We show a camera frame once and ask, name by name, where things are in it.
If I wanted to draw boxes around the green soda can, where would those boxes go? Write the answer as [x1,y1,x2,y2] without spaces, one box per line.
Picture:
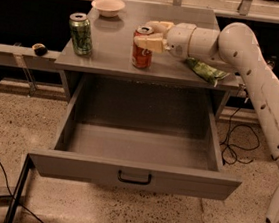
[69,12,93,56]

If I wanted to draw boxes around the grey open top drawer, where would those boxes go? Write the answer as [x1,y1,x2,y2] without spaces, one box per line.
[30,74,241,200]

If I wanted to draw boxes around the grey ledge rail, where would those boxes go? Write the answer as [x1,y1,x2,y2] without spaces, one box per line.
[0,44,60,72]

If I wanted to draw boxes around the green chip bag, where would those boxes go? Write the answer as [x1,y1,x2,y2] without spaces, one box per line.
[185,58,229,87]

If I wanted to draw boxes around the small black round object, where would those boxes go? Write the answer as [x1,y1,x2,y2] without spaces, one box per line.
[32,43,48,56]

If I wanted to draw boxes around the grey metal cabinet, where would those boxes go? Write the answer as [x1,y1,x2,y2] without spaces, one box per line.
[3,0,248,223]

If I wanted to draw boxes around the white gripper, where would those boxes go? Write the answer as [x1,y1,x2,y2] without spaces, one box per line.
[134,20,196,58]

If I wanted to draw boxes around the black cable floor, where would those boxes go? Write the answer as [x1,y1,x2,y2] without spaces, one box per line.
[0,141,61,223]
[217,102,265,170]

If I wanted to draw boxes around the red coke can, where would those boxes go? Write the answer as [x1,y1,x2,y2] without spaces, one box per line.
[131,25,154,69]

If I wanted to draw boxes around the black cable left floor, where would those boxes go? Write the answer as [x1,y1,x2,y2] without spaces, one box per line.
[0,141,61,223]

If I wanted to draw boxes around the white paper bowl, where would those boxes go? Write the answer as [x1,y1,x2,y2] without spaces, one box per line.
[91,0,125,18]

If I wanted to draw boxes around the black cable right floor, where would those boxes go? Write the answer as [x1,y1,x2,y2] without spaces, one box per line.
[217,102,265,170]

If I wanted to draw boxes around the black drawer handle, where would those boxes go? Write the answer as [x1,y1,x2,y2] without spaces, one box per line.
[117,170,152,186]

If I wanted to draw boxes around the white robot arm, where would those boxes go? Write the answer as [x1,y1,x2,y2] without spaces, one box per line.
[134,21,279,223]

